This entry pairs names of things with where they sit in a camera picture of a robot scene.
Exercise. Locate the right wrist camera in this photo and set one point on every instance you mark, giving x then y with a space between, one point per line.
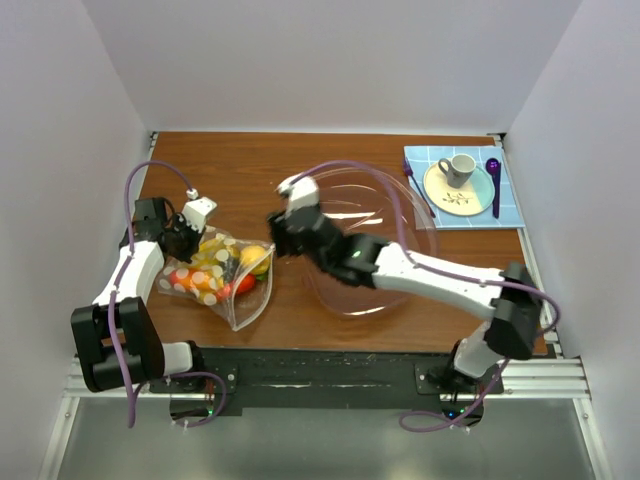
299 192

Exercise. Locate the dark fake plum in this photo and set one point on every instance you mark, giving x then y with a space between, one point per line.
230 267

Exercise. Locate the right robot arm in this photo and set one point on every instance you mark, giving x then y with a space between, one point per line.
507 301

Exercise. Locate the yellow fake mango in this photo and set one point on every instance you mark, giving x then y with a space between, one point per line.
215 251

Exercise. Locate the orange fake fruit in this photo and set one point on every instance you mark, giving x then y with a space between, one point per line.
190 280

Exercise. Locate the purple plastic fork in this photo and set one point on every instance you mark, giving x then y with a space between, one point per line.
409 173

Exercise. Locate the cream and teal plate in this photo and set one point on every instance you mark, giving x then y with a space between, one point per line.
473 198

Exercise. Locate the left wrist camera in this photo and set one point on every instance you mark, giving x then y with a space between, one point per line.
197 212

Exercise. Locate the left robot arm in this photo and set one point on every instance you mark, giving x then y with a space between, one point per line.
116 328

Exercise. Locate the purple plastic spoon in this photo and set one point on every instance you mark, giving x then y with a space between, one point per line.
494 169

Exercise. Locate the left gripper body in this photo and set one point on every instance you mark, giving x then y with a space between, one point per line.
184 238

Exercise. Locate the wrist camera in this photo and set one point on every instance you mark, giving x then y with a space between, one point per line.
197 212
299 192

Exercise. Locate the clear pink plastic bowl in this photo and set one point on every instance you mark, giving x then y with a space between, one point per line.
370 213

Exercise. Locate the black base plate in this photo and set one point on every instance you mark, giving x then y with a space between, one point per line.
323 379

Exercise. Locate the grey mug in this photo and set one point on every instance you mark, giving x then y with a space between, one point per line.
457 169

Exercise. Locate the fake orange carrot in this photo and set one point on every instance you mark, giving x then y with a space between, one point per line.
236 287

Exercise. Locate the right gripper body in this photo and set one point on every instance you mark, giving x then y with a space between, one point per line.
278 221

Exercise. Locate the clear zip top bag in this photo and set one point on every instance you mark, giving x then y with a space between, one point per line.
239 311

